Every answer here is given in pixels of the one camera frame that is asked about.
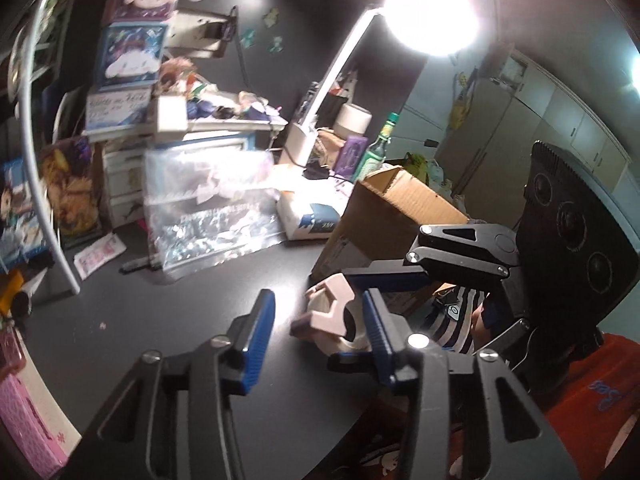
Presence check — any beige wardrobe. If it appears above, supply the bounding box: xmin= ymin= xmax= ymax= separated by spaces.
xmin=435 ymin=45 xmax=637 ymax=221

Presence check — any striped cloth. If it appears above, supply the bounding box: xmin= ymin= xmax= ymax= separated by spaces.
xmin=415 ymin=287 xmax=483 ymax=356

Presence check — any green glass bottle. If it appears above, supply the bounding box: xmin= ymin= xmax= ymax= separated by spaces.
xmin=352 ymin=112 xmax=401 ymax=183

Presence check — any white paper roll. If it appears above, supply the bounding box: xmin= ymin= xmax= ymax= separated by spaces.
xmin=334 ymin=102 xmax=373 ymax=138

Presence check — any white tissue pack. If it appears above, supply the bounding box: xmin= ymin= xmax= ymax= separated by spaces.
xmin=277 ymin=190 xmax=351 ymax=241

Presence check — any white labelled box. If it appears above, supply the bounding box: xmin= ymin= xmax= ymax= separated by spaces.
xmin=85 ymin=89 xmax=153 ymax=133

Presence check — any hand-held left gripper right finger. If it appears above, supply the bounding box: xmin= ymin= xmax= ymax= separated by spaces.
xmin=361 ymin=288 xmax=581 ymax=480

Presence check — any purple box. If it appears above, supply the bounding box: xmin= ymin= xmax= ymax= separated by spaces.
xmin=336 ymin=135 xmax=370 ymax=176

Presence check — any pink case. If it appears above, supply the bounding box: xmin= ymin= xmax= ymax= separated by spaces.
xmin=0 ymin=370 xmax=68 ymax=480

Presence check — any white tape dispenser roll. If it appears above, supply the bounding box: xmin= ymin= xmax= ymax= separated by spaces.
xmin=291 ymin=272 xmax=373 ymax=356

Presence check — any yellow black tool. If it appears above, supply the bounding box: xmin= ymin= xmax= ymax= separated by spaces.
xmin=0 ymin=270 xmax=36 ymax=318

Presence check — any white wall socket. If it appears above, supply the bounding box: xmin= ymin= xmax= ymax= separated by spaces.
xmin=167 ymin=10 xmax=236 ymax=58

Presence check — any black pen holder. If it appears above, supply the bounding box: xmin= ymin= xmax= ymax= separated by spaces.
xmin=315 ymin=85 xmax=353 ymax=128

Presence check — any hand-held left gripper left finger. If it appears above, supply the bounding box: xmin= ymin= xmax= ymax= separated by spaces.
xmin=65 ymin=289 xmax=277 ymax=480

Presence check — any pink packet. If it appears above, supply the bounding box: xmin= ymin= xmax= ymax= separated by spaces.
xmin=74 ymin=234 xmax=126 ymax=281

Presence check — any white desk lamp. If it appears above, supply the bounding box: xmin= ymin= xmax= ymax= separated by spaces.
xmin=279 ymin=0 xmax=482 ymax=168

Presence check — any white wire rack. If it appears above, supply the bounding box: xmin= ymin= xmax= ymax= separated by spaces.
xmin=10 ymin=0 xmax=82 ymax=296

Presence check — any yellow character sticker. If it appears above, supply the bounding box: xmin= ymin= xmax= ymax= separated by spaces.
xmin=449 ymin=72 xmax=476 ymax=131

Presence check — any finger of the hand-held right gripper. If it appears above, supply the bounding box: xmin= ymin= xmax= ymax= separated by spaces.
xmin=344 ymin=224 xmax=522 ymax=292
xmin=327 ymin=317 xmax=532 ymax=377

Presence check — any black pen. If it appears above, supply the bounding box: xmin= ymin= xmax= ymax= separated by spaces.
xmin=120 ymin=257 xmax=163 ymax=273

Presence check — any blue character box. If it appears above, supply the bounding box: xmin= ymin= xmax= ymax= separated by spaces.
xmin=94 ymin=22 xmax=170 ymax=92

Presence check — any clear plastic bag with bow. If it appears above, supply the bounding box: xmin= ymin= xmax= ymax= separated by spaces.
xmin=142 ymin=150 xmax=286 ymax=286

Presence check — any brown cardboard box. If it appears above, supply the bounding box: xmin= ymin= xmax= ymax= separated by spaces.
xmin=310 ymin=165 xmax=471 ymax=316

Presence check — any blue picture card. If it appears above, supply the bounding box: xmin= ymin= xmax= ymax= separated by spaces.
xmin=0 ymin=157 xmax=51 ymax=271

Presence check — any black charger plug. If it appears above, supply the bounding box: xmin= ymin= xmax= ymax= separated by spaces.
xmin=205 ymin=20 xmax=233 ymax=43

